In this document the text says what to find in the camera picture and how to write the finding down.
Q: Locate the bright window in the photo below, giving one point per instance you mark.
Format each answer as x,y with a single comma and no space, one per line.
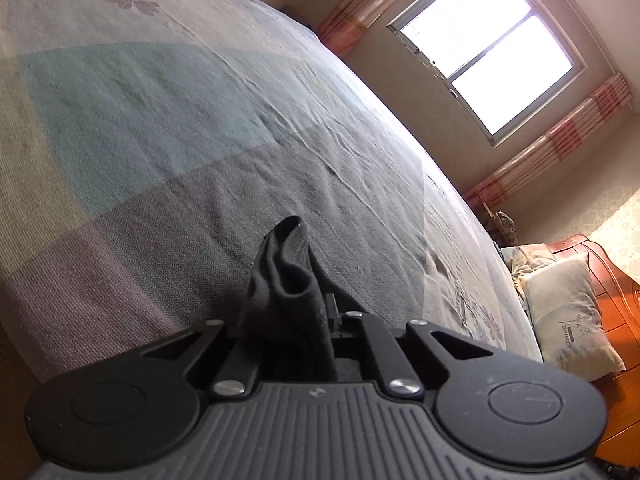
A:
490,50

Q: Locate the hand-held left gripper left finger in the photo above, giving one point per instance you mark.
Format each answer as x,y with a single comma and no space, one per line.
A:
240,355

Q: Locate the wooden nightstand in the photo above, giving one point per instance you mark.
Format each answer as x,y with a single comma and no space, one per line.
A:
487,210

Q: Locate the dark grey pants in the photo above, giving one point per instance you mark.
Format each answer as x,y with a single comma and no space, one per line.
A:
285,300

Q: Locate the grey cloth bundle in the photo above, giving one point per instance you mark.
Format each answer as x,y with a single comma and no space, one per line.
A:
504,225

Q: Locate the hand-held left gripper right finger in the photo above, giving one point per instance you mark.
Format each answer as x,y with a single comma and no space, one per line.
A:
361,331

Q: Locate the small cream pillow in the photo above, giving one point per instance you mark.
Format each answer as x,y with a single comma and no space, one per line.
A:
530,257

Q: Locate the large cream printed pillow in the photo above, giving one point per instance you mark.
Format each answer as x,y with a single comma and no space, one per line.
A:
565,310

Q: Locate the pink striped curtain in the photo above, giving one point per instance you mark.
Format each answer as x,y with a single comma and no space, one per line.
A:
360,10
550,145

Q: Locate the wooden headboard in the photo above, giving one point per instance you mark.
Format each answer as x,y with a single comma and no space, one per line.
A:
617,340

